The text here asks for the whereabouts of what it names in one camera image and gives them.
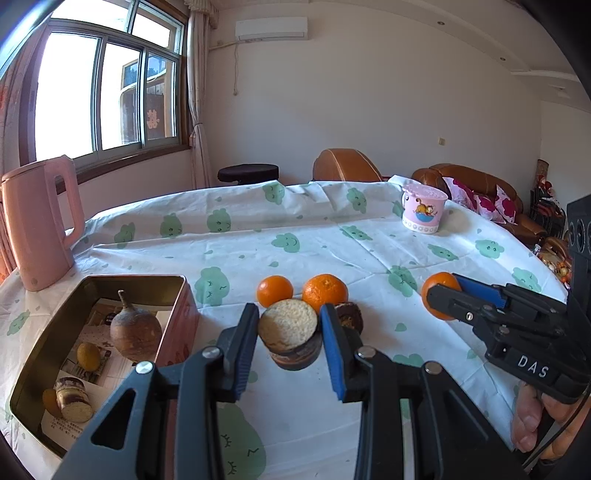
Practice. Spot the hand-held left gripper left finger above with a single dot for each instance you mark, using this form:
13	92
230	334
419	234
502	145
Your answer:
244	350

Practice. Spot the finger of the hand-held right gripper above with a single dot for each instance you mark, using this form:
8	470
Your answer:
480	290
455	307

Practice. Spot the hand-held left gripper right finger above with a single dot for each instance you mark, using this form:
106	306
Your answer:
332	355

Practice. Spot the orange mandarin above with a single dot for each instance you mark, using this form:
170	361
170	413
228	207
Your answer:
441	280
325	291
275	291

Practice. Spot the dark brown round fruit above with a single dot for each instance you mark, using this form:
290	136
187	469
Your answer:
349	316

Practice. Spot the cut brown yam piece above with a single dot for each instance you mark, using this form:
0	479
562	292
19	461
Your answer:
291	334
71	399

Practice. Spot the pink metal tin box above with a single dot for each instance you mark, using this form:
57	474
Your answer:
178	332

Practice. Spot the brown round root vegetable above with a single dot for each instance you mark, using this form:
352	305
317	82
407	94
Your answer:
135	332

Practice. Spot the small yellow-brown fruit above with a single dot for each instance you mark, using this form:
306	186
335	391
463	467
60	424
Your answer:
50	402
88	355

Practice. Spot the person's right hand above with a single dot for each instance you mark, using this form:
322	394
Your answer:
526	415

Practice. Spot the low table with snacks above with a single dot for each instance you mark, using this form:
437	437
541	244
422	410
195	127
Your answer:
551	258

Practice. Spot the pink floral cushion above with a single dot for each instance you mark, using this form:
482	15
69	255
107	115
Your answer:
507	205
461	189
485	203

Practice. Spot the pink cartoon cup with lid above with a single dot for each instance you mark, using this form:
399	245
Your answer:
422	210

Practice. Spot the brown leather sofa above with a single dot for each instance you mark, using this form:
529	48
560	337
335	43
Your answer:
466	175

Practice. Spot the cluttered dark shelf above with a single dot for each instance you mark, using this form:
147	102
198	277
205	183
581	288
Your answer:
547	194

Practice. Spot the printed paper sheet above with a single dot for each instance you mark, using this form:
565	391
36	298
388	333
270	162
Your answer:
92	378

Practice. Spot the black round stool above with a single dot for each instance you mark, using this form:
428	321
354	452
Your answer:
249	172

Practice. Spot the pink electric kettle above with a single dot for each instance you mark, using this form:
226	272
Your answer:
37	230

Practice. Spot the narrow pink curtain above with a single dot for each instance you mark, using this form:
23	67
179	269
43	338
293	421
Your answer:
198	92

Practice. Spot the white air conditioner pipe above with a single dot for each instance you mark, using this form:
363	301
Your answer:
236	69

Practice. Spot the sliding glass window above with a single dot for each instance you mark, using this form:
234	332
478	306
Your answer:
69	92

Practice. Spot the wide pink patterned curtain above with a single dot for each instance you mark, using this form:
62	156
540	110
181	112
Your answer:
9	115

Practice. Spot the pink curtain valance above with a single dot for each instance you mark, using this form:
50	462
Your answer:
203	5

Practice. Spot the white wall air conditioner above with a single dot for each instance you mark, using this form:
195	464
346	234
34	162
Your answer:
271	27

